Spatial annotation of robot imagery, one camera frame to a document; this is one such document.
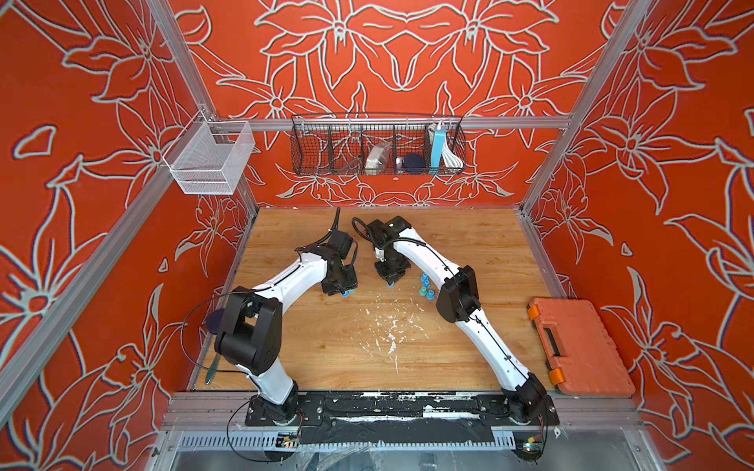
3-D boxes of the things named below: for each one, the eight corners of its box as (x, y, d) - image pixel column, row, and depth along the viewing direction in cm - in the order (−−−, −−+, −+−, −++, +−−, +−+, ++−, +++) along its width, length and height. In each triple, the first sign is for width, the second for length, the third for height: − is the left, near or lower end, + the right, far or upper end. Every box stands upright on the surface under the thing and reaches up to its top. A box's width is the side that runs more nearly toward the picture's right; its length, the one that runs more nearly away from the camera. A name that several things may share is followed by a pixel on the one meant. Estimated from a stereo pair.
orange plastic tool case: (555, 397, 77) (566, 392, 72) (523, 307, 94) (530, 298, 89) (624, 397, 77) (639, 392, 72) (579, 307, 93) (590, 298, 89)
